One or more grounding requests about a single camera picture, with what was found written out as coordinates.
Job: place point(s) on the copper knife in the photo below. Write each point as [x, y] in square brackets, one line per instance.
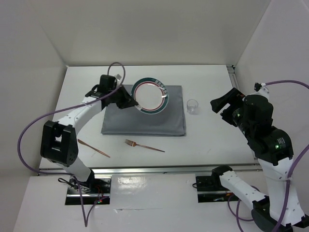
[95, 149]

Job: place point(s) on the aluminium right side rail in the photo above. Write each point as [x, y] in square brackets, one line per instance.
[251, 122]

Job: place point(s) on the copper fork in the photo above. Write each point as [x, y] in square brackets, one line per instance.
[134, 144]

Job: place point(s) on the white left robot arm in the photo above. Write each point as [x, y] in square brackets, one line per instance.
[59, 138]

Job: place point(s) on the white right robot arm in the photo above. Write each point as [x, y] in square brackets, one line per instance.
[279, 210]

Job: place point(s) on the clear plastic cup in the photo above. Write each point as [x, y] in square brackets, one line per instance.
[192, 107]

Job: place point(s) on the grey cloth placemat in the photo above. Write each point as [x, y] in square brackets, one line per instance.
[130, 121]

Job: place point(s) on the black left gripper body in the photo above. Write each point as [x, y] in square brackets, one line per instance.
[120, 97]

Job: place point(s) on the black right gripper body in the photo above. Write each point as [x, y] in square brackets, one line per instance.
[232, 114]

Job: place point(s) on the aluminium front rail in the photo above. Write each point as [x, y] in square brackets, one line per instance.
[174, 169]

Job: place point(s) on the aluminium rail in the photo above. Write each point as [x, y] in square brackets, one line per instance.
[251, 122]
[174, 169]

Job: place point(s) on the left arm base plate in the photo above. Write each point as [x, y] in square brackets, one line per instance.
[100, 192]

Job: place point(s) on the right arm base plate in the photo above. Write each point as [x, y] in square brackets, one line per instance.
[208, 192]

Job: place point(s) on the white plate green red rim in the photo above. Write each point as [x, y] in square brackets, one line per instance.
[151, 95]

